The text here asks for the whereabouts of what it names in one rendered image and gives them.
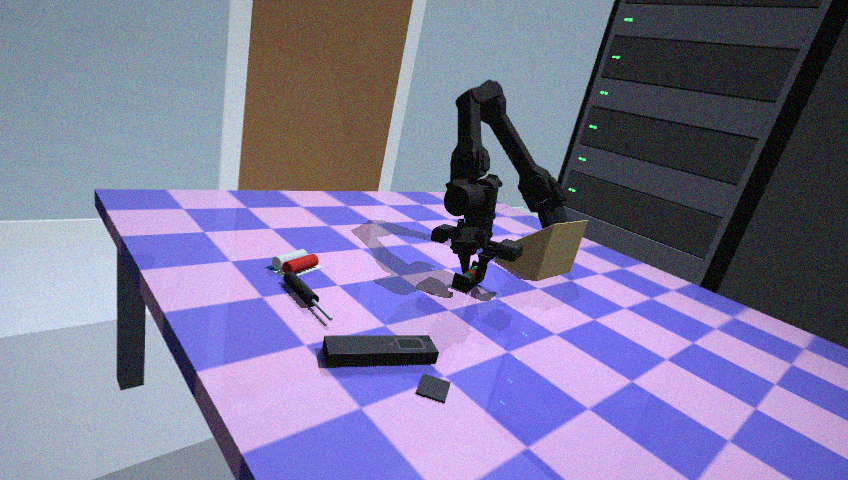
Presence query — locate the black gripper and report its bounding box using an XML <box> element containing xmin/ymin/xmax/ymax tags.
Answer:
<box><xmin>431</xmin><ymin>211</ymin><xmax>523</xmax><ymax>282</ymax></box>

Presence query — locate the black screwdriver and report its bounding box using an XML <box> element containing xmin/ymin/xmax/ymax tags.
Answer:
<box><xmin>284</xmin><ymin>271</ymin><xmax>333</xmax><ymax>321</ymax></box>

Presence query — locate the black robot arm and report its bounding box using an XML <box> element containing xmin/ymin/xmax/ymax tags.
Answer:
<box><xmin>444</xmin><ymin>80</ymin><xmax>569</xmax><ymax>256</ymax></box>

